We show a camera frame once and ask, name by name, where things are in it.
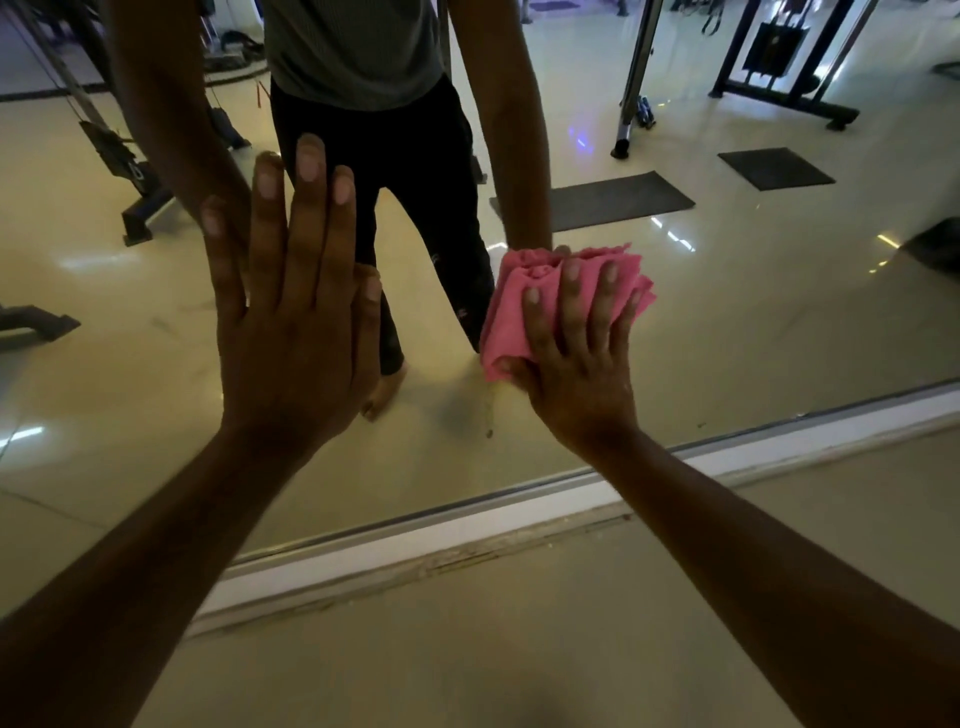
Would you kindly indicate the person's left hand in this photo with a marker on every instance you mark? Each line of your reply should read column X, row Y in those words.
column 296, row 360

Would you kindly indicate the person's right hand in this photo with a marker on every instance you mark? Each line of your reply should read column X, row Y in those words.
column 581, row 382

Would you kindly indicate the pink cloth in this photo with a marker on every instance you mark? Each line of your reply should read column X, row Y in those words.
column 510, row 300

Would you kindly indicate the large wall mirror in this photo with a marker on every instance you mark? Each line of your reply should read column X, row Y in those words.
column 750, row 300

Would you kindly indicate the person's right forearm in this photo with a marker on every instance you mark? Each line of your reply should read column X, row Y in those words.
column 780, row 592

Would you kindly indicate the person's left forearm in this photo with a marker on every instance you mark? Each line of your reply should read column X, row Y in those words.
column 127, row 585

